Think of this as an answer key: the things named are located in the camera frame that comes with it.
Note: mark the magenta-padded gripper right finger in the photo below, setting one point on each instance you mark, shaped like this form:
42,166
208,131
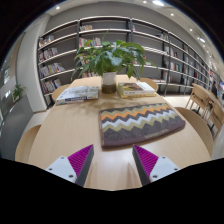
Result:
161,166

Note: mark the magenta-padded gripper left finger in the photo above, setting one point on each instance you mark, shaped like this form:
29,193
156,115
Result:
63,166

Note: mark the zigzag striped brown towel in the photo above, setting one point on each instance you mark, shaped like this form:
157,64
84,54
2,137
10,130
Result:
140,125

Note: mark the slatted light wooden chair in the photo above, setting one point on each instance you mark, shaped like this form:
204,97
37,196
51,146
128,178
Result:
198,96
216,116

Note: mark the white cover book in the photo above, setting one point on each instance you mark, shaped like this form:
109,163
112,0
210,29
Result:
78,93

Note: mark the brown cover book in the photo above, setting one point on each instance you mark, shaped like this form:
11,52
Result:
135,87

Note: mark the small green background plant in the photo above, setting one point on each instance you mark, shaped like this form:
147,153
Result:
18,91

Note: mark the light wooden side table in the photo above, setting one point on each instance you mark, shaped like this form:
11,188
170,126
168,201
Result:
208,91

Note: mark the person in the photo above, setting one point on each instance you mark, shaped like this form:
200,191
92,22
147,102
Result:
214,88

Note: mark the grey bookshelf unit with books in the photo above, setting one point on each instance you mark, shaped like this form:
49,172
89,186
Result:
63,53

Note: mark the green potted plant white pot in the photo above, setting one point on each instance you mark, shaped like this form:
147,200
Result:
110,58

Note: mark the group of ceiling lights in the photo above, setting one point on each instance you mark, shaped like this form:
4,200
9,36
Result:
158,3

